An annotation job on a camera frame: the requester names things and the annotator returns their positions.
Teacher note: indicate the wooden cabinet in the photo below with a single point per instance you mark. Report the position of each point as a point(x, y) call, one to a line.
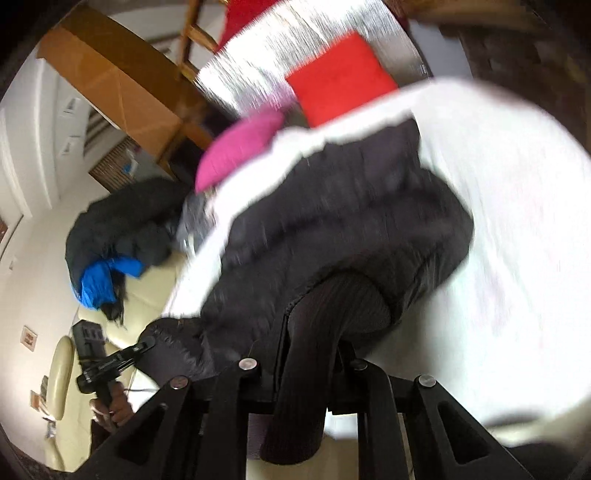
point(120, 69)

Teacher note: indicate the woven rattan screen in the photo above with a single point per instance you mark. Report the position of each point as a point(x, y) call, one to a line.
point(113, 164)

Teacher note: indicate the person's left hand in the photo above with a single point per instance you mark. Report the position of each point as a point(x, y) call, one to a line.
point(117, 406)

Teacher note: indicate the person's left forearm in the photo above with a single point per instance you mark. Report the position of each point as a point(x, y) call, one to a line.
point(104, 441)

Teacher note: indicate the silver foil insulation panel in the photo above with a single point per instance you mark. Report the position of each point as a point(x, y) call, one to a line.
point(286, 41)

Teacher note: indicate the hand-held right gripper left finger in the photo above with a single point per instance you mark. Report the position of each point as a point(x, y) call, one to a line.
point(217, 415)

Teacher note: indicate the red cushion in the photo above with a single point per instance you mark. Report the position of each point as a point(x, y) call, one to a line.
point(341, 78)

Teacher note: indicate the wooden stair railing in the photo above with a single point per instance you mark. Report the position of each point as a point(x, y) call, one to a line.
point(196, 37)

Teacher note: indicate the black quilted jacket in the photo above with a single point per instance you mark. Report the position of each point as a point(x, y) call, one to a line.
point(332, 230)

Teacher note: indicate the white quilted blanket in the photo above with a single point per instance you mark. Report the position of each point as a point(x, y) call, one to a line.
point(508, 207)

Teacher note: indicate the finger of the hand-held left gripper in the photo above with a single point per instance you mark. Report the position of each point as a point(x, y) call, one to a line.
point(138, 350)

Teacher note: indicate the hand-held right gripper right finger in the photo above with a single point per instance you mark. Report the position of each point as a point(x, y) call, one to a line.
point(406, 424)

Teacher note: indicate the black puffy coat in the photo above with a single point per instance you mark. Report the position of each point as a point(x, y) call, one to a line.
point(120, 221)

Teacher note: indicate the pink cushion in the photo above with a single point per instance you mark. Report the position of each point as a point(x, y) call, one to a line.
point(235, 147)

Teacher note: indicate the grey garment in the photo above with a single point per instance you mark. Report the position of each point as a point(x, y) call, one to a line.
point(196, 221)

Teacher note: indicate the blue jacket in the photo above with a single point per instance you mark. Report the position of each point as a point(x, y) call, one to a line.
point(99, 281)

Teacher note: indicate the red cloth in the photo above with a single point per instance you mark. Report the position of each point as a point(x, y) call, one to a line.
point(240, 18)

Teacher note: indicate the framed wall picture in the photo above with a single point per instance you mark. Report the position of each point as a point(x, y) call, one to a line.
point(29, 339)

